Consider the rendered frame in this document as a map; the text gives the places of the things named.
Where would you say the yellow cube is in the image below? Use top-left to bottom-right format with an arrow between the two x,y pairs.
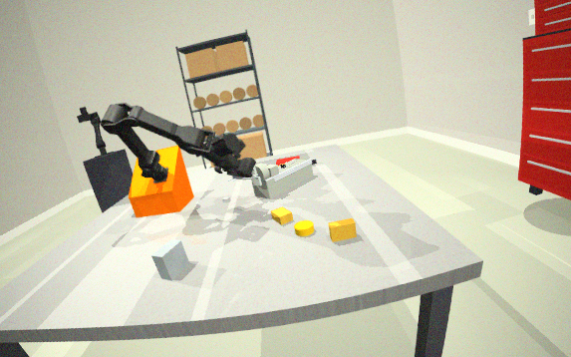
328,218 -> 357,241
271,207 -> 293,225

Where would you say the red flat block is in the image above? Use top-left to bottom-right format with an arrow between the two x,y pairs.
276,156 -> 300,166

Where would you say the yellow cylinder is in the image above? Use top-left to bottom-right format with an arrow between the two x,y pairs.
294,221 -> 315,236

